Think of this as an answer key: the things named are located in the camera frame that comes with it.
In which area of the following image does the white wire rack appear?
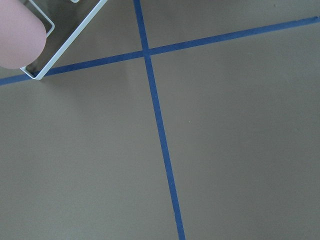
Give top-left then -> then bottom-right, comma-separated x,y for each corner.
21,0 -> 107,80

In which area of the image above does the pink cup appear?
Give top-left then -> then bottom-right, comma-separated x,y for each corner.
0,0 -> 47,69

